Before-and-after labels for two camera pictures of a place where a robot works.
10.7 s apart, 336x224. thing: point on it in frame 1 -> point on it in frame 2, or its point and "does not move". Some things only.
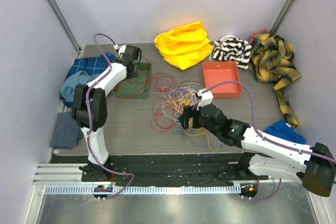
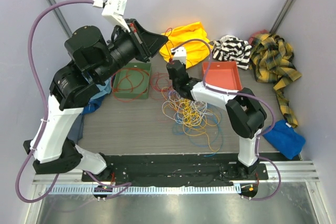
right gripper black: (188, 112) -> (184, 65)
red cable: (162, 114) -> (170, 61)
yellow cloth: (185, 45) does not move
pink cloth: (263, 31) does not move
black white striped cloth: (229, 48) does not move
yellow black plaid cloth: (272, 61) does not move
